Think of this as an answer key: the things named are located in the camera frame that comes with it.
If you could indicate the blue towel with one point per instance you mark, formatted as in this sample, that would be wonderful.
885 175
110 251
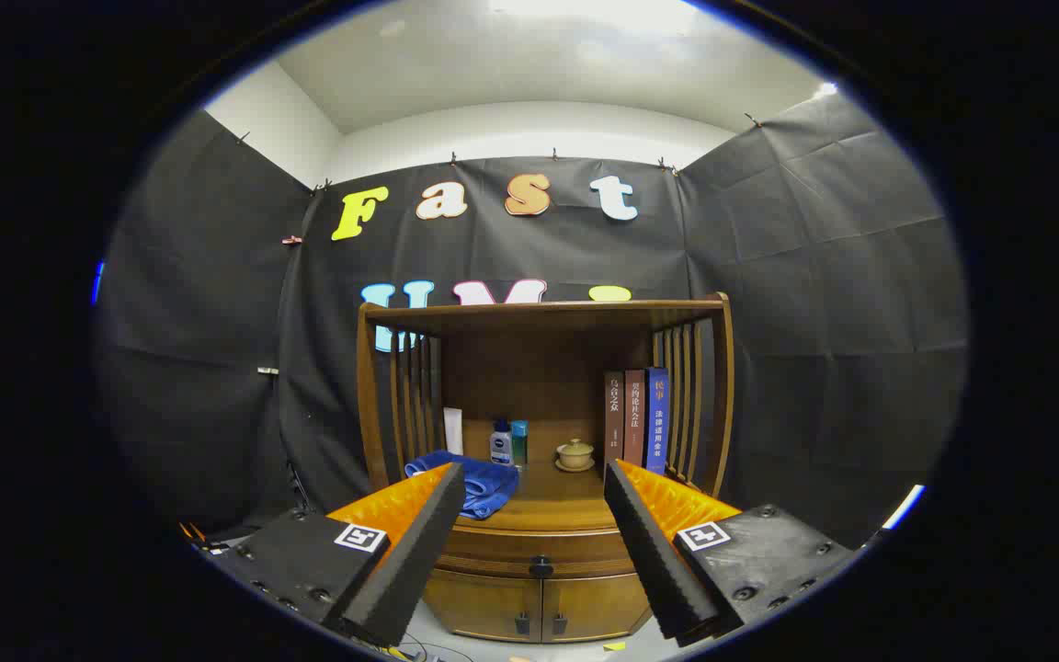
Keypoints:
488 483

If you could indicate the blue book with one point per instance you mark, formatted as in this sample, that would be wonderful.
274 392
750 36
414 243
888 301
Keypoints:
657 418

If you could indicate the brown wooden cabinet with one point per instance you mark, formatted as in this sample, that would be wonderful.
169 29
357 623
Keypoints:
539 368

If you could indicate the white tube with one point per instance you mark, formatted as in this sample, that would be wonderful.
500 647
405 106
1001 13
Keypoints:
453 432

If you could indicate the reddish brown book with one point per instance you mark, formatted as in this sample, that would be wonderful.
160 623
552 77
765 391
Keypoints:
635 418

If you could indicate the brown wooden drawer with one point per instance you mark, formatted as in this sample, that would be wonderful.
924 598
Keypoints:
539 550

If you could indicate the wooden cabinet door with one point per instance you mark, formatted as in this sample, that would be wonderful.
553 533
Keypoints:
594 605
483 602

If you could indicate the wooden countertop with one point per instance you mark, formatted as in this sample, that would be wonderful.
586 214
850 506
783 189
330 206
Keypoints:
557 501

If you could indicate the beige lidded tea cup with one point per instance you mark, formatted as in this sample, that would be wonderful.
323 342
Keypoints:
575 454

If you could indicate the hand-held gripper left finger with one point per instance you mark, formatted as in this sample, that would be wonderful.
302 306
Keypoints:
419 542

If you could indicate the teal transparent bottle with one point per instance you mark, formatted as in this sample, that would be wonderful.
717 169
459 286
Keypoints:
519 444

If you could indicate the white bottle with blue cap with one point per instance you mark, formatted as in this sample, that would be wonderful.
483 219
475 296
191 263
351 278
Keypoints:
501 446

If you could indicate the dark brown book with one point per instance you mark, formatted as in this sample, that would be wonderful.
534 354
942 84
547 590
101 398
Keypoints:
614 423

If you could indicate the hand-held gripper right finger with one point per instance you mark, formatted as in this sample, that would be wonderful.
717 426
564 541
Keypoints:
654 552

